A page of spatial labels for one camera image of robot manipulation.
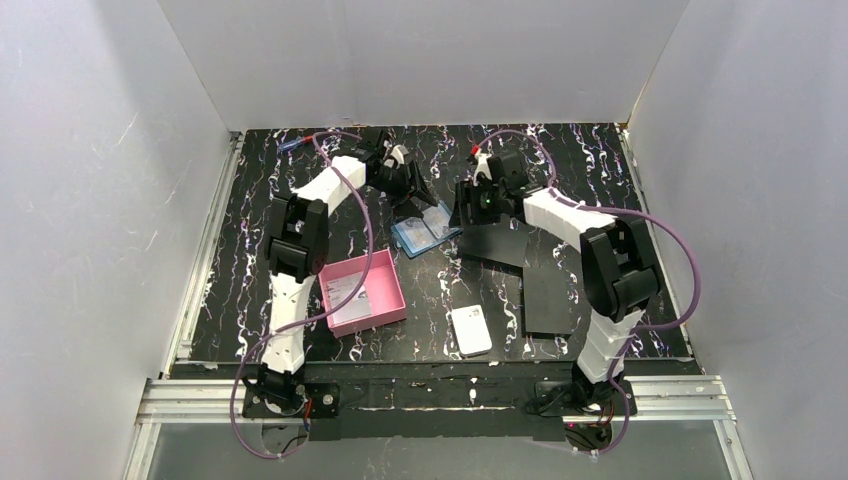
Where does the blue leather card holder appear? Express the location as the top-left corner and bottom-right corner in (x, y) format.
(391, 201), (461, 259)

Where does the pink plastic tray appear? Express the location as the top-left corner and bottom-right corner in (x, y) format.
(318, 249), (407, 338)

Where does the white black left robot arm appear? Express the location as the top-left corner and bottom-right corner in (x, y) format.
(245, 128), (437, 416)

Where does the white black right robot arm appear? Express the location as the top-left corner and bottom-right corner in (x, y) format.
(449, 148), (663, 415)

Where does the loose VIP card in tray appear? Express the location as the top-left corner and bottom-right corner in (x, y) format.
(326, 274), (369, 308)

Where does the stack of grey cards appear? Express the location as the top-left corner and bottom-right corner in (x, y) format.
(332, 297), (372, 323)

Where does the flat black rectangular box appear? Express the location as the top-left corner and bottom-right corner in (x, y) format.
(521, 267), (576, 339)

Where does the white small box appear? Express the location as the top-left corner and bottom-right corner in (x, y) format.
(450, 305), (492, 357)

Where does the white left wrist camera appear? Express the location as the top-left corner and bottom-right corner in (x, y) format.
(384, 144), (408, 168)

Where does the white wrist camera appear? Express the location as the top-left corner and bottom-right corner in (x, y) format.
(384, 144), (408, 168)
(468, 145), (492, 186)

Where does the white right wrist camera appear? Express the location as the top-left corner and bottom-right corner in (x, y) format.
(468, 145), (492, 186)

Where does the blue red handled screwdriver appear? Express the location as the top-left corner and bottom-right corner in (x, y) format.
(277, 132), (322, 154)

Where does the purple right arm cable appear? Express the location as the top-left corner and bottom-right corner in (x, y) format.
(473, 129), (702, 458)

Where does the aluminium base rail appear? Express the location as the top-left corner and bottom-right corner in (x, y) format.
(124, 375), (752, 479)

